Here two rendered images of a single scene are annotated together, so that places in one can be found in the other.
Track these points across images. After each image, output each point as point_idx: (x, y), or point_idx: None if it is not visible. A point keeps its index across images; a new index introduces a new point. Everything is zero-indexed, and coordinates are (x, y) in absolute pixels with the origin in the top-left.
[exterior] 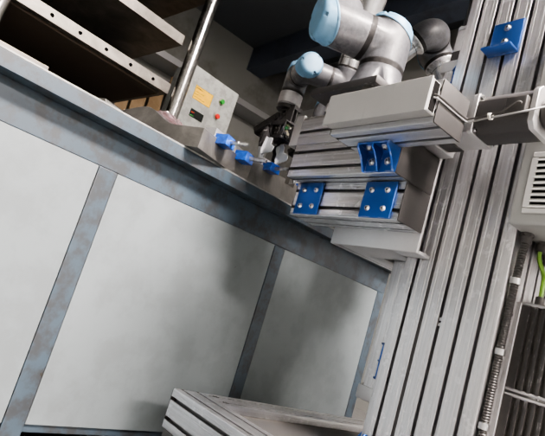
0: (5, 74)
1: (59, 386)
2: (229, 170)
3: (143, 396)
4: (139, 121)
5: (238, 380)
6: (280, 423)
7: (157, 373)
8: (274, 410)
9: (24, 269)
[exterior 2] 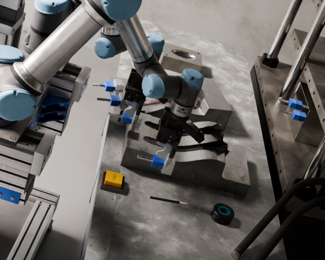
0: None
1: (94, 188)
2: (111, 107)
3: (88, 218)
4: (117, 73)
5: (83, 255)
6: (19, 226)
7: (91, 212)
8: (29, 227)
9: None
